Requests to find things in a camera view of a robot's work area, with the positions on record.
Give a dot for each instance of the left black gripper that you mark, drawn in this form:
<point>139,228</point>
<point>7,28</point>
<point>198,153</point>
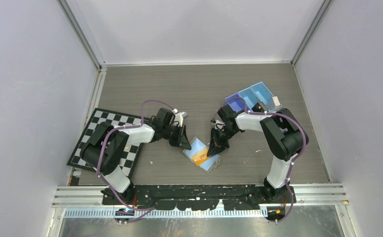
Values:
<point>181,140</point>

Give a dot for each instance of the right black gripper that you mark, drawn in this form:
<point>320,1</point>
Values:
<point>216,146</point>

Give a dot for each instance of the orange VIP card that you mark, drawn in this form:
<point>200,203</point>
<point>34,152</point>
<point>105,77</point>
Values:
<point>200,157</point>

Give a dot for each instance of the grey blue card holder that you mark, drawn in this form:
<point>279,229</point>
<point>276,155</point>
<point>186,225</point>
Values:
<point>197,145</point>

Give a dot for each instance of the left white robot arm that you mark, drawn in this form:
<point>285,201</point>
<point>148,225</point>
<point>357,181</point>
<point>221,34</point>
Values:
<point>103,150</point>

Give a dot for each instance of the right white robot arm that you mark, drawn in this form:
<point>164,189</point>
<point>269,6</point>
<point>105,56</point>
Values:
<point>285,137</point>

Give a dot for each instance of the black card in tray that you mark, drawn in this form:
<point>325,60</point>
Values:
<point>258,107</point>

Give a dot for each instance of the white card in tray end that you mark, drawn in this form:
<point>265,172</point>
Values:
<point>275,101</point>

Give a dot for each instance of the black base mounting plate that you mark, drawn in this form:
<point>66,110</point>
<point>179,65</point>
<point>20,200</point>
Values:
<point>199,197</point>

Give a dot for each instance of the blue three-compartment tray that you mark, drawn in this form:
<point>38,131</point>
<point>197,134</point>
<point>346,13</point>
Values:
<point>247,98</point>

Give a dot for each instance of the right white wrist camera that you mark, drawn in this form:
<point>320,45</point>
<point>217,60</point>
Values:
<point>217,124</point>

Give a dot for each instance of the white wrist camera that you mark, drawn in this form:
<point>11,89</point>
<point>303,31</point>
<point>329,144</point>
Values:
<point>179,118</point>
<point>217,124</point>

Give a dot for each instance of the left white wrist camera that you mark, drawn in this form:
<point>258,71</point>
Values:
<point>179,118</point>

